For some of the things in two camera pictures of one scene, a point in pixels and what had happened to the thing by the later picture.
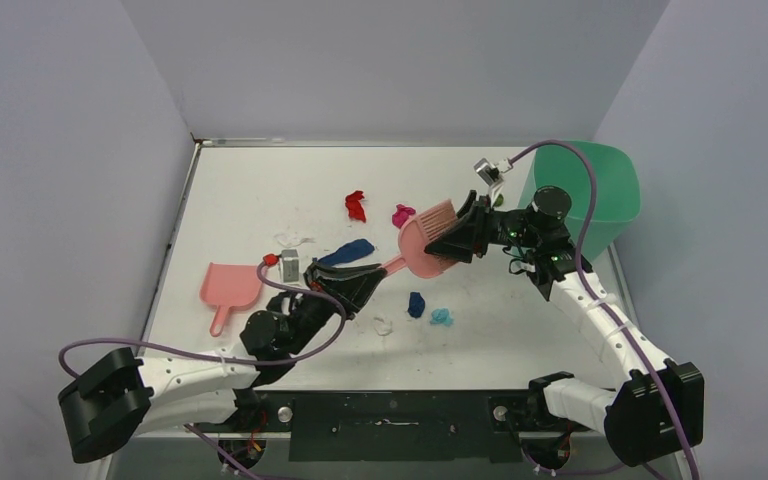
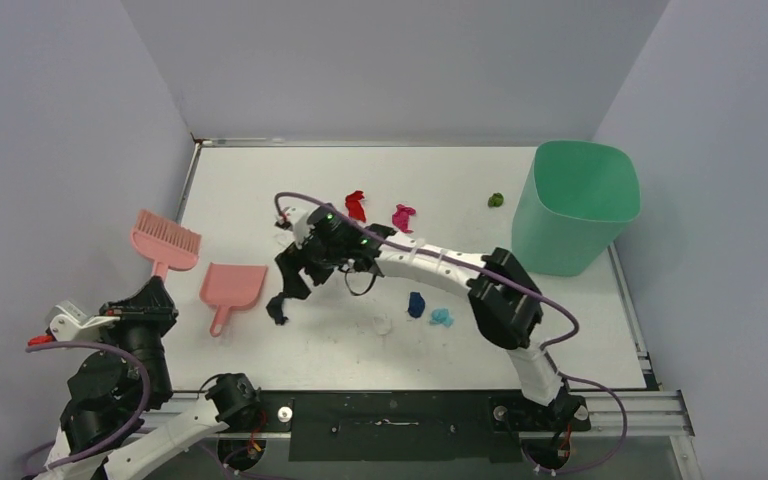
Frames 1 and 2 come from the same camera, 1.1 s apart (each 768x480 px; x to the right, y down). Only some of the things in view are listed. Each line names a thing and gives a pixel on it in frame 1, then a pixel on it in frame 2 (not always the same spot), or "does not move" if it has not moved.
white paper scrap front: x=382 y=328 does not move
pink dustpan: x=229 y=287 does not move
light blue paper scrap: x=441 y=316 does not move
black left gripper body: x=313 y=311 → x=142 y=326
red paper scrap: x=355 y=209 does not move
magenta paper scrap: x=401 y=215 does not move
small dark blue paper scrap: x=416 y=304 does not move
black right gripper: x=481 y=225 → x=302 y=263
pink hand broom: x=416 y=233 → x=165 y=241
